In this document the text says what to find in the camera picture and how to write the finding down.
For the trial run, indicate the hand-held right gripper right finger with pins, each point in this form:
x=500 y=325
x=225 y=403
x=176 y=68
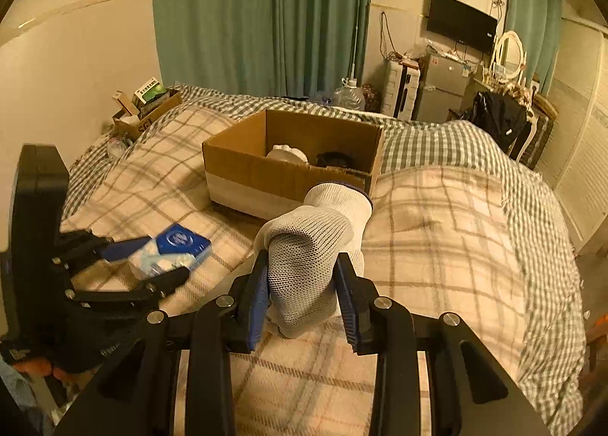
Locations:
x=348 y=317

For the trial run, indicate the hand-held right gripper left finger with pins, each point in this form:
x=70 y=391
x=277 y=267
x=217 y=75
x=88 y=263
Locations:
x=256 y=296

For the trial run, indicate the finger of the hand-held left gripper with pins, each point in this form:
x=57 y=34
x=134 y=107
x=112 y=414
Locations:
x=161 y=283
x=118 y=248

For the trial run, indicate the blue tissue pack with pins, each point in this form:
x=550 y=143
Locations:
x=180 y=239

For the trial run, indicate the white knit glove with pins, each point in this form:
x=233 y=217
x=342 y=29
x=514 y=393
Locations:
x=308 y=246

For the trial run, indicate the large cardboard box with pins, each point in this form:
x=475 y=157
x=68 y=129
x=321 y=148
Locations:
x=247 y=170

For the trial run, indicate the clear plastic bottle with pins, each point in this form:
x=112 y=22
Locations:
x=116 y=148

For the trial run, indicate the small cardboard box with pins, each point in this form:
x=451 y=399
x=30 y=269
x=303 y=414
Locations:
x=156 y=110

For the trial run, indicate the white item in box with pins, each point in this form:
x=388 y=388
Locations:
x=286 y=154

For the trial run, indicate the black item in box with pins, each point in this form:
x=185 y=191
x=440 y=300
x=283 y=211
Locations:
x=335 y=160

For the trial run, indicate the green and white carton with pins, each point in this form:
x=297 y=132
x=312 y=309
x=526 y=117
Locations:
x=149 y=93

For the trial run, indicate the green gingham bed cover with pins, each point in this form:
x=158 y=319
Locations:
x=427 y=146

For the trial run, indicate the clear water jug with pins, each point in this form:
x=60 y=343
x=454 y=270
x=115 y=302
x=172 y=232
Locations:
x=349 y=96

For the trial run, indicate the black jacket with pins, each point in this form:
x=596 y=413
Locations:
x=498 y=117

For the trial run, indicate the silver small fridge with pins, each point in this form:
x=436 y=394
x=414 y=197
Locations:
x=441 y=84

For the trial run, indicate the wide green curtain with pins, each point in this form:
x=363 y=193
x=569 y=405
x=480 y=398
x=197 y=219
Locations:
x=228 y=13

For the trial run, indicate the white chair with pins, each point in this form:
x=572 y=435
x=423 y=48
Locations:
x=529 y=132

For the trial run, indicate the floral covered dresser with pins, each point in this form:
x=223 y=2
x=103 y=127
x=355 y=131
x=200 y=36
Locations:
x=544 y=127

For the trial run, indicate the white louvred wardrobe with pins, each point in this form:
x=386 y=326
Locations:
x=579 y=122

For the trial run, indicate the white oval mirror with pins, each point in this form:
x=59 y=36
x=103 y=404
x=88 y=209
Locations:
x=509 y=52

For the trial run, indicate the narrow green curtain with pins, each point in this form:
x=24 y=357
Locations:
x=527 y=3

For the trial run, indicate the black wall television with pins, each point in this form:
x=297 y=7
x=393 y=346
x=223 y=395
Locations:
x=460 y=22

